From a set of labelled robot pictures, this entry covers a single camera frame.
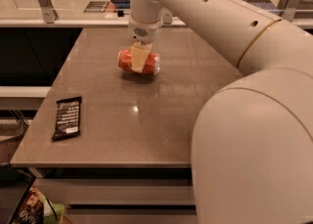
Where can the middle metal glass bracket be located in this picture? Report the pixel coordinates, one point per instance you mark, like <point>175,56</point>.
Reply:
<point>167,16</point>

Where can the black snack bar wrapper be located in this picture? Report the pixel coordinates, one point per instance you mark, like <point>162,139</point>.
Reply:
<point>67,124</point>

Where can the snack bag in bin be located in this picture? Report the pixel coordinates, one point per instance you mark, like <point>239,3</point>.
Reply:
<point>38,209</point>

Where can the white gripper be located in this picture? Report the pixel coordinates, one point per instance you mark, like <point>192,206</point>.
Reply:
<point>144,32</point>

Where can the left metal glass bracket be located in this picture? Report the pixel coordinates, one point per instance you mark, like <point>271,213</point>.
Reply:
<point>49,13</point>

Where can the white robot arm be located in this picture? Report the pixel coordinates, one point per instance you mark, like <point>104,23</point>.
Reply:
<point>252,145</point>

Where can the black bin at left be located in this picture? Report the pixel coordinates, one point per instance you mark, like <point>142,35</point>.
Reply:
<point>14,185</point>

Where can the grey table drawer unit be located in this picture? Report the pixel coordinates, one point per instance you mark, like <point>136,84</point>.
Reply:
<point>121,196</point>

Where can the red coke can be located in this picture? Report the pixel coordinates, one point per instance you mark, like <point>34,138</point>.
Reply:
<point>151,66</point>

